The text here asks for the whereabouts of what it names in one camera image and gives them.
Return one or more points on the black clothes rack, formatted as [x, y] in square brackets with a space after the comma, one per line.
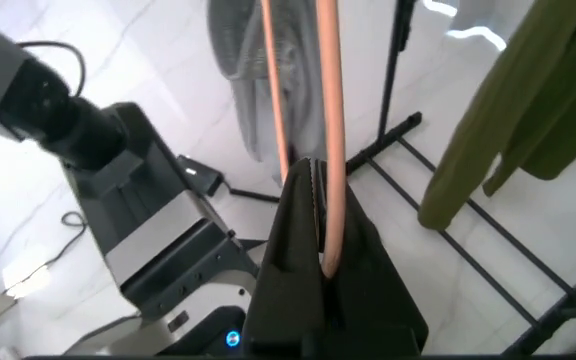
[393, 75]

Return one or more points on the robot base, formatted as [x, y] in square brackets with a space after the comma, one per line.
[153, 235]

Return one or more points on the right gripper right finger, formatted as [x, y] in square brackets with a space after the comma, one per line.
[378, 310]

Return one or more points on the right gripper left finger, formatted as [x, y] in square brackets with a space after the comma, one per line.
[283, 300]

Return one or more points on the pink clothes hanger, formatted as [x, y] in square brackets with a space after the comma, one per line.
[333, 125]

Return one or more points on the pale grey shorts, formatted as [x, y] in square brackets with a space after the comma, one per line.
[298, 75]

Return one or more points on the green printed shirt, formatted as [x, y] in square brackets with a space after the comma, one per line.
[518, 100]

